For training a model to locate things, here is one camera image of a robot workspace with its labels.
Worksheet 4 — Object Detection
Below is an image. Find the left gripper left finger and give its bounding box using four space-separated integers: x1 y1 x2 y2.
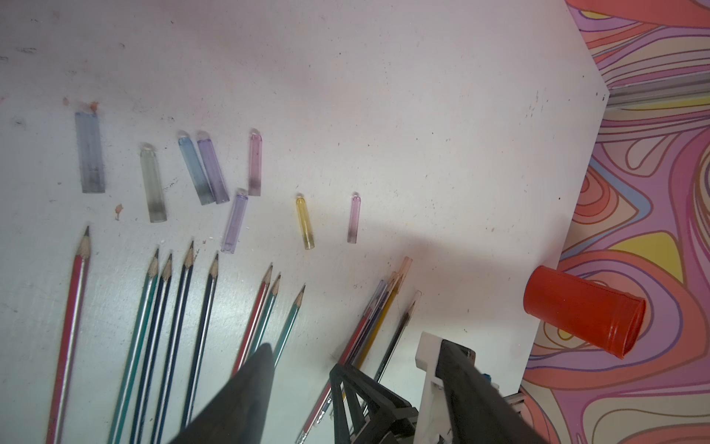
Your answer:
173 343 275 443

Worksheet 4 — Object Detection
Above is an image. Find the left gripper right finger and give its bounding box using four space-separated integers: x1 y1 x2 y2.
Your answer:
436 340 545 444

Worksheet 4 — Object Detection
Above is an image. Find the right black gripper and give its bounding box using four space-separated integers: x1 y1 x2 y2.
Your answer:
330 333 454 443

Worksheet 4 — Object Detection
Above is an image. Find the dark blue pencil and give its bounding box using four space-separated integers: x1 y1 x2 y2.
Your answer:
129 253 173 443
151 240 194 444

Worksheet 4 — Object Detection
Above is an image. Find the green pencil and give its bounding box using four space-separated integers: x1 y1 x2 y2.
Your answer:
248 274 281 357
274 285 306 366
107 249 160 444

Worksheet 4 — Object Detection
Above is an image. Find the lilac transparent pencil cap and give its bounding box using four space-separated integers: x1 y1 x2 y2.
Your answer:
221 189 249 253

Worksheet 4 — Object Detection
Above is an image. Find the yellow transparent pencil cap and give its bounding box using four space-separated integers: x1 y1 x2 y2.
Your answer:
296 194 315 250

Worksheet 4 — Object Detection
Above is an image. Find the purple transparent pencil cap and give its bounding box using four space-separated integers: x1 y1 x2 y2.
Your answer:
197 131 229 205

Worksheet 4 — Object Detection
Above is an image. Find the greenish clear pencil cap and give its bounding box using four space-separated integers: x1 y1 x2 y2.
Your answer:
140 144 168 223

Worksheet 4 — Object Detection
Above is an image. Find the blue transparent pencil cap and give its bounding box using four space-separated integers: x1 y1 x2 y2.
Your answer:
177 131 216 205

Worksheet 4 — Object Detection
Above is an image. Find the pink transparent pencil cap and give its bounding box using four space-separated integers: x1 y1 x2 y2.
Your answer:
248 129 263 196

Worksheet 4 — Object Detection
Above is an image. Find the clear grey pencil cap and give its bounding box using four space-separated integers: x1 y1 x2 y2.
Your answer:
75 112 105 194

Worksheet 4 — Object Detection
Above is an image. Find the bundle of coloured pencils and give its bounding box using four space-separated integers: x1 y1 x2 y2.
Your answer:
295 272 399 444

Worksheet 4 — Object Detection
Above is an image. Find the black pencil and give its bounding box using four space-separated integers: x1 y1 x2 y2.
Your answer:
373 290 423 383

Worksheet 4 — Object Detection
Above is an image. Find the yellow pencil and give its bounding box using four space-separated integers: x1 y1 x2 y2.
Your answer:
353 256 412 368

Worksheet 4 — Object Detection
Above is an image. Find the red plastic cup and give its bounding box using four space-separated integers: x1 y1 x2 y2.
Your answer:
523 266 647 359

